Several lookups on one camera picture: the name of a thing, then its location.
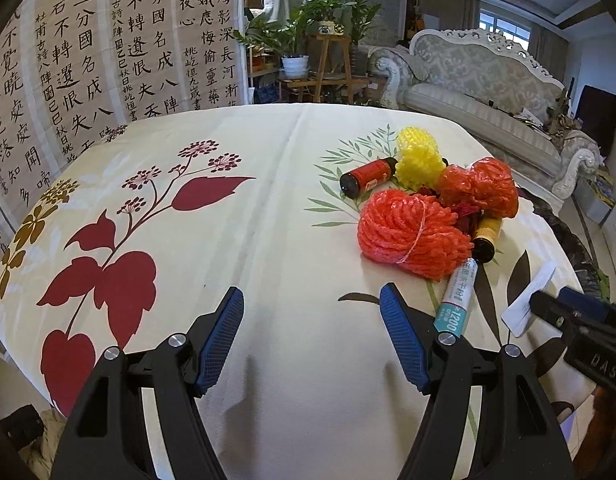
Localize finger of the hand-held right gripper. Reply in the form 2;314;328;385
559;287;614;317
530;291;585;332

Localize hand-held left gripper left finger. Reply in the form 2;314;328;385
50;286;246;480

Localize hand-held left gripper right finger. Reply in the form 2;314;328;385
379;282;575;480

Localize yellow label dark bottle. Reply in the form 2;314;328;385
470;216;502;264

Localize small orange foam net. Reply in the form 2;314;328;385
435;157;520;220

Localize yellow foam net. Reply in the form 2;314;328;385
395;127;449;192

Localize person's right forearm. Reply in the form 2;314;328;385
584;385;616;463

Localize white paper strip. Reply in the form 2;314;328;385
501;261;557;337

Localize white cylindrical tube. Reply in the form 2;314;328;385
434;256;479;341

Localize grey storage box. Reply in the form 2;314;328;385
578;165;616;224

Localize large orange foam net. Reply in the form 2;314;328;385
357;189;475;282

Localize dark red wrapper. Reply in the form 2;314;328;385
420;185;484;233

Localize floral cream tablecloth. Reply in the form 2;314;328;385
0;102;589;480

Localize camouflage cloth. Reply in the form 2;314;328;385
548;112;581;143

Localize red label dark bottle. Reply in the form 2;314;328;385
339;157;399;198

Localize black covered stand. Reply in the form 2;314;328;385
575;85;616;137

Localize loose papers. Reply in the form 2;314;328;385
510;107;549;133

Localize toy rifle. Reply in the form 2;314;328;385
550;77;577;122

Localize ornate white grey sofa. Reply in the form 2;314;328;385
375;27;603;197

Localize grey window curtain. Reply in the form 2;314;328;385
530;24;557;69

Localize wooden plant stand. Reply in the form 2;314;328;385
278;34;369;104

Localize window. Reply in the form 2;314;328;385
480;10;532;47

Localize white plant pot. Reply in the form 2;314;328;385
281;55;310;80

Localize grey patterned armchair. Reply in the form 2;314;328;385
355;45;411;92

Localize calligraphy screen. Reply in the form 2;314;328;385
0;0;249;356

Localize leafy green plant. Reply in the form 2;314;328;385
233;5;321;61

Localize tall green plant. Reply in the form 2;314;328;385
338;0;385;47

